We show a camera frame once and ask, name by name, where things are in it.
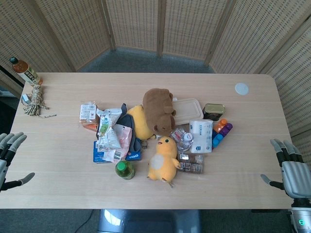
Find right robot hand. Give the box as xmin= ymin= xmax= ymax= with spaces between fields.
xmin=260 ymin=138 xmax=311 ymax=198

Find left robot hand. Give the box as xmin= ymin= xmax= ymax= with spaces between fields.
xmin=0 ymin=132 xmax=35 ymax=193

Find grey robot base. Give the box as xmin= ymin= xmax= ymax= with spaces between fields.
xmin=96 ymin=209 xmax=203 ymax=233

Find chocolate bar pack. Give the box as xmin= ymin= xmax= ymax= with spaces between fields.
xmin=177 ymin=152 xmax=205 ymax=174

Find brown tea bottle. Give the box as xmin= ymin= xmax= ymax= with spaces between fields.
xmin=9 ymin=56 xmax=43 ymax=86

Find colourful toy building blocks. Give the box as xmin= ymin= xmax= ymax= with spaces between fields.
xmin=211 ymin=118 xmax=233 ymax=150

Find bread in clear bag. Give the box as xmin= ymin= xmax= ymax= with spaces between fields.
xmin=80 ymin=101 xmax=101 ymax=132

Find round white table sticker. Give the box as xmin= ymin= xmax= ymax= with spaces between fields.
xmin=234 ymin=83 xmax=250 ymax=96

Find white tissue pack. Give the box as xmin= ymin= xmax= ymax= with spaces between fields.
xmin=188 ymin=119 xmax=214 ymax=154

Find dark green tin can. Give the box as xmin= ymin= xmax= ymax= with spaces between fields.
xmin=202 ymin=103 xmax=225 ymax=120

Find white green snack bag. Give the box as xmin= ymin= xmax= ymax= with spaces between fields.
xmin=96 ymin=107 xmax=123 ymax=151

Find white pink snack bag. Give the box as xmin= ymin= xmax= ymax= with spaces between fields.
xmin=102 ymin=123 xmax=133 ymax=163

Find crumpled clear plastic bag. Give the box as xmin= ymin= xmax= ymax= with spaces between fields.
xmin=170 ymin=128 xmax=195 ymax=153

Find green tea bottle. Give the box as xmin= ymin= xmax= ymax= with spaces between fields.
xmin=115 ymin=160 xmax=136 ymax=180

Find beige plastic lunch box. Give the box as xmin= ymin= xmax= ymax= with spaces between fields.
xmin=172 ymin=98 xmax=204 ymax=126

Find white snack packets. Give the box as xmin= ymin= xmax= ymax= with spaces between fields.
xmin=95 ymin=103 xmax=142 ymax=153

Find blue Oreo box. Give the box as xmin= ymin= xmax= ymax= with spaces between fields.
xmin=92 ymin=141 xmax=142 ymax=164

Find small yellow chick plush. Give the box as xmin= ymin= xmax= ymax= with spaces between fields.
xmin=146 ymin=135 xmax=182 ymax=189

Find large yellow plush toy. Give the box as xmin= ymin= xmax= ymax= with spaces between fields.
xmin=127 ymin=104 xmax=156 ymax=140

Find brown bear plush toy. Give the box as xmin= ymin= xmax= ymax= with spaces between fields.
xmin=142 ymin=88 xmax=178 ymax=135

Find wooden folding screen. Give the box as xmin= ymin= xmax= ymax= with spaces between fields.
xmin=0 ymin=0 xmax=311 ymax=166

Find bundle of beige rope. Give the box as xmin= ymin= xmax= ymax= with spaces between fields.
xmin=22 ymin=84 xmax=57 ymax=119

